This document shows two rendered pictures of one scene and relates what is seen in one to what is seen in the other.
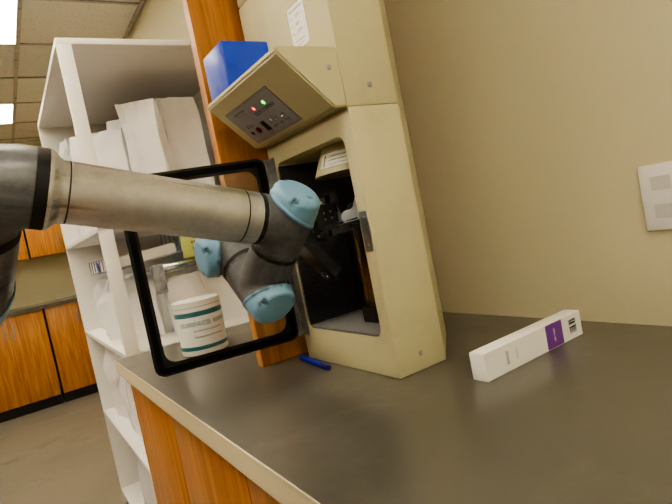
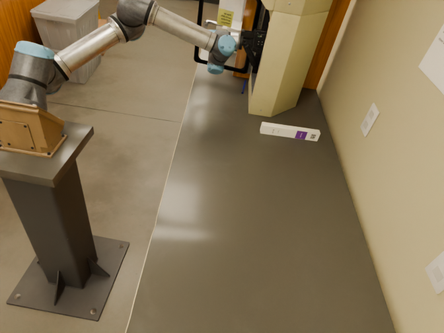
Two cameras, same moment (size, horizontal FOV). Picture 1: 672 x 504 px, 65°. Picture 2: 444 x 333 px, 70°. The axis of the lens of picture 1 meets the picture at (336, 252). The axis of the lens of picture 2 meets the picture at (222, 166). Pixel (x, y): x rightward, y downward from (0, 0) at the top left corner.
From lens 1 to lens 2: 0.88 m
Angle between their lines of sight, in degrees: 46
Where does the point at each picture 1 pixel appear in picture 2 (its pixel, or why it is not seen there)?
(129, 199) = (170, 28)
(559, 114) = (380, 55)
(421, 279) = (274, 88)
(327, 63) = not seen: outside the picture
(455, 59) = not seen: outside the picture
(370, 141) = (277, 28)
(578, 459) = (229, 162)
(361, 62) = not seen: outside the picture
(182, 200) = (185, 33)
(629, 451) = (240, 169)
